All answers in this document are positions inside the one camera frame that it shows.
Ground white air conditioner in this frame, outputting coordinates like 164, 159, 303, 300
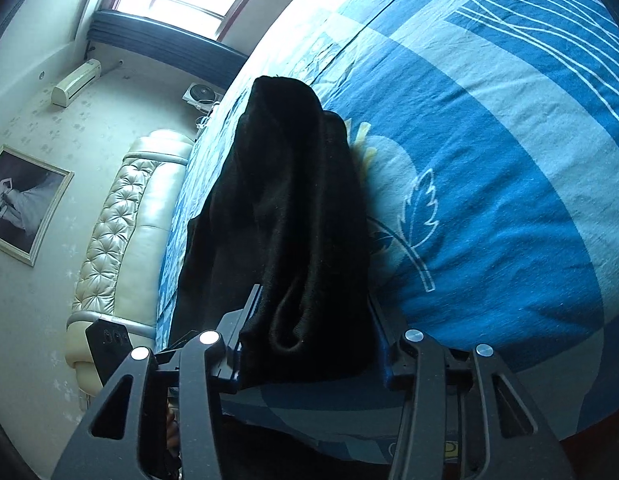
51, 59, 103, 108

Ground dark blue curtain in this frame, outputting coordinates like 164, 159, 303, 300
86, 10, 251, 77

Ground framed wall photo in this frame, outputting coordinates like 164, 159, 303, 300
0, 144, 75, 267

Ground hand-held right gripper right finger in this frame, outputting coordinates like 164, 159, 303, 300
368, 299, 576, 480

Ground black pants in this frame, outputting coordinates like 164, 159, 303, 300
168, 75, 386, 392

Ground cream tufted leather headboard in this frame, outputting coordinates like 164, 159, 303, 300
64, 129, 196, 397

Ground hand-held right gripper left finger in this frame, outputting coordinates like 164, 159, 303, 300
52, 285, 263, 480

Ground white fan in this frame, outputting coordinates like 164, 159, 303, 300
182, 82, 225, 112

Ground blue printed bed sheet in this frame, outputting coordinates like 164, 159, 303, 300
157, 0, 619, 467

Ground white cable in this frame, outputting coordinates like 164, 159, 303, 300
194, 101, 223, 132

